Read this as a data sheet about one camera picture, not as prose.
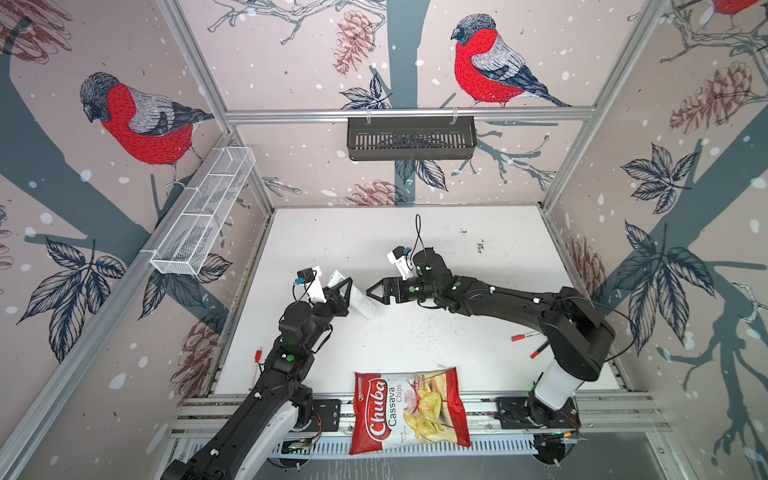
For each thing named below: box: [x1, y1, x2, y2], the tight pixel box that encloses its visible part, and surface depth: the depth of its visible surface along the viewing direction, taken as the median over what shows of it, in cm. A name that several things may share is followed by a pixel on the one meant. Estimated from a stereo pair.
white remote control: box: [328, 270, 376, 320], surface depth 80 cm
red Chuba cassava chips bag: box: [349, 367, 472, 456], surface depth 73 cm
